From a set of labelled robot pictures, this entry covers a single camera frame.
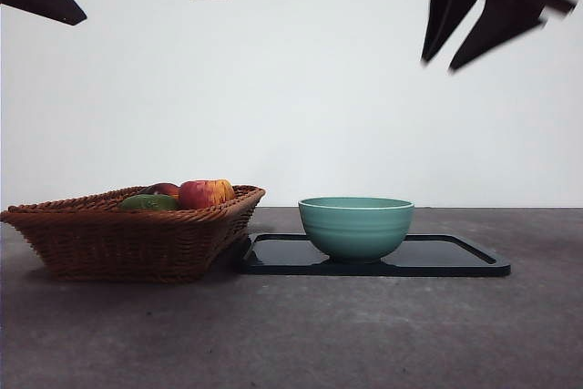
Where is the teal ribbed bowl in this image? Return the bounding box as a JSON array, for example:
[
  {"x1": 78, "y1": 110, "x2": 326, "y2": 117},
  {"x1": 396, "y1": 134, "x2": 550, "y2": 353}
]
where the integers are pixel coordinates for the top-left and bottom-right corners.
[{"x1": 298, "y1": 196, "x2": 415, "y2": 265}]

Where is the dark red fruit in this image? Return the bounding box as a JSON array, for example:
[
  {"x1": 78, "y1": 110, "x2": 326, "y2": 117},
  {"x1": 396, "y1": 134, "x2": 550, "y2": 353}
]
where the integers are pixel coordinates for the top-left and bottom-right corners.
[{"x1": 144, "y1": 182, "x2": 180, "y2": 200}]

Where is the green fruit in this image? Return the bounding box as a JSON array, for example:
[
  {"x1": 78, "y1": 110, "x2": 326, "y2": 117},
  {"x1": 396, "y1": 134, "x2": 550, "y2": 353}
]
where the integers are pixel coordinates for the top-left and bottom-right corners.
[{"x1": 118, "y1": 194, "x2": 179, "y2": 212}]

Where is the red yellow apple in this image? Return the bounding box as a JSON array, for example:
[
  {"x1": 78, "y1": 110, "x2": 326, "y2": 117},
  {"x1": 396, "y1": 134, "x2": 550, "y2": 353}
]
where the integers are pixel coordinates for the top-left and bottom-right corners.
[{"x1": 177, "y1": 179, "x2": 236, "y2": 210}]

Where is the brown wicker basket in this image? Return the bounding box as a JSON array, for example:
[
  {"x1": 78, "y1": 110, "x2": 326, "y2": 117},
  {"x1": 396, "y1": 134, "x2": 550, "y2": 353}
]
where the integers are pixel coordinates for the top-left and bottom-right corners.
[{"x1": 0, "y1": 184, "x2": 266, "y2": 284}]

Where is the black rectangular tray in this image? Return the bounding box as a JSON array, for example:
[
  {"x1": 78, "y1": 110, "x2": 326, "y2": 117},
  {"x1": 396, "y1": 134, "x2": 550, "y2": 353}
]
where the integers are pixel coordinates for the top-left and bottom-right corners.
[{"x1": 240, "y1": 232, "x2": 511, "y2": 277}]

